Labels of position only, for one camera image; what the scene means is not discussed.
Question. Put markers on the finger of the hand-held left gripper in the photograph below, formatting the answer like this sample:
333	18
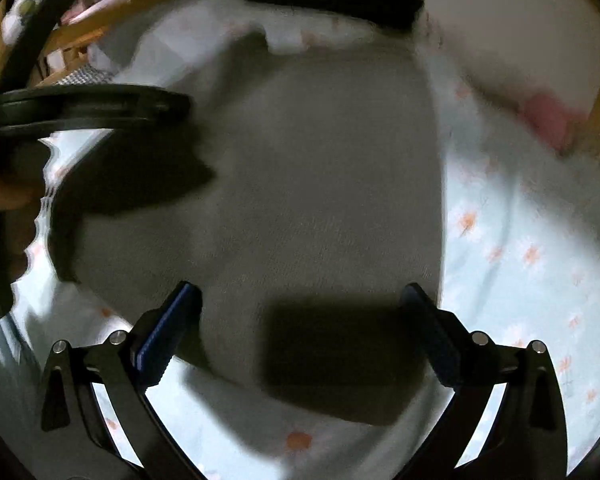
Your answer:
90	107
35	15

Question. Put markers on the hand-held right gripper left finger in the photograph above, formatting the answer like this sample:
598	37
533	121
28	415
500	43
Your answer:
165	330

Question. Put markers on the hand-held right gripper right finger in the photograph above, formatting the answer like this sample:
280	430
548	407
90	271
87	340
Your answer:
437	340

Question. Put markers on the grey garment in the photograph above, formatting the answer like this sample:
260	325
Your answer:
320	170

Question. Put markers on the person's left hand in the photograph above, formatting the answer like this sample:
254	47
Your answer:
10	192

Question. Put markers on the black white gingham blanket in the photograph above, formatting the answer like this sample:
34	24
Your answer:
87	76

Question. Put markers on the floral bed sheet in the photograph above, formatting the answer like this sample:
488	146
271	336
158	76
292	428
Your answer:
520	280

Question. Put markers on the pink soft item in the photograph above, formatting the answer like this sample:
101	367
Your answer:
550	117

